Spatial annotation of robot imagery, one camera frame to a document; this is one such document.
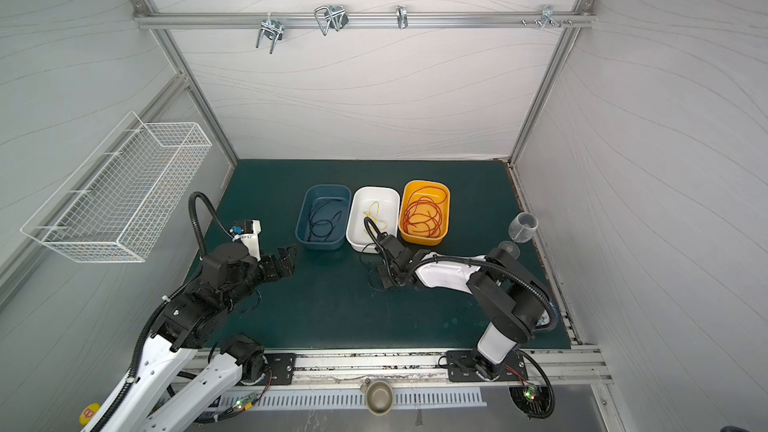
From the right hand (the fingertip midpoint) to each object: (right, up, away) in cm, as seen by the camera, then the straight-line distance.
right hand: (389, 263), depth 91 cm
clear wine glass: (+39, +11, -6) cm, 41 cm away
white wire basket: (-63, +19, -24) cm, 70 cm away
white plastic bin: (-3, +18, +10) cm, 21 cm away
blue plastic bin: (-23, +13, +13) cm, 30 cm away
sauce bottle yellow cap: (-54, -17, -38) cm, 69 cm away
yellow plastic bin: (+7, +23, +13) cm, 27 cm away
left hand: (-25, +10, -18) cm, 33 cm away
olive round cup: (-2, -26, -22) cm, 34 cm away
